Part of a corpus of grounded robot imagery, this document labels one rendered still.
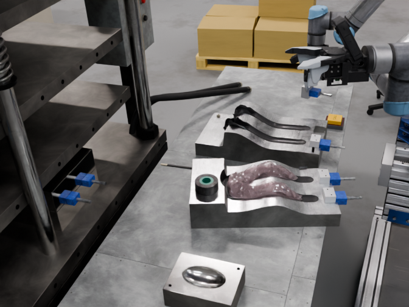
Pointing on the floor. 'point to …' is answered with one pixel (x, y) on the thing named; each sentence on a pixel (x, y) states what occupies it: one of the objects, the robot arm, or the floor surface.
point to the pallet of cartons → (253, 33)
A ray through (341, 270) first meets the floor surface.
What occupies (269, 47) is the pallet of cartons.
